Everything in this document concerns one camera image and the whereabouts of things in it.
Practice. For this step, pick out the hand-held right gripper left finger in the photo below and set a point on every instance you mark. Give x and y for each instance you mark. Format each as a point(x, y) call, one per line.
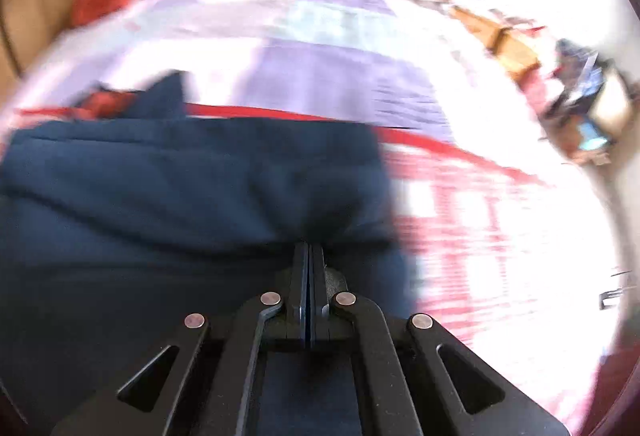
point(301, 296)

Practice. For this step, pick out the lilac printed bed sheet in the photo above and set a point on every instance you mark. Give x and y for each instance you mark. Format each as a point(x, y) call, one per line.
point(325, 51)

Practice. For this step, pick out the wooden nightstand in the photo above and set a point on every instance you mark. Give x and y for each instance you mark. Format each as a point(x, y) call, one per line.
point(505, 41)

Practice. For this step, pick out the red checked blanket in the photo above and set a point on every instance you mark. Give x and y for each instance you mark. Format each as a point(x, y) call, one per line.
point(500, 256)

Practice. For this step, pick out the navy blue jacket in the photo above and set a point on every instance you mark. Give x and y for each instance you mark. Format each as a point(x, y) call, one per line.
point(175, 196)

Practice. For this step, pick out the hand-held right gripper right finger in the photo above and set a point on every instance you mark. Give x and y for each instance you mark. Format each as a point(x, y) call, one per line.
point(317, 296)

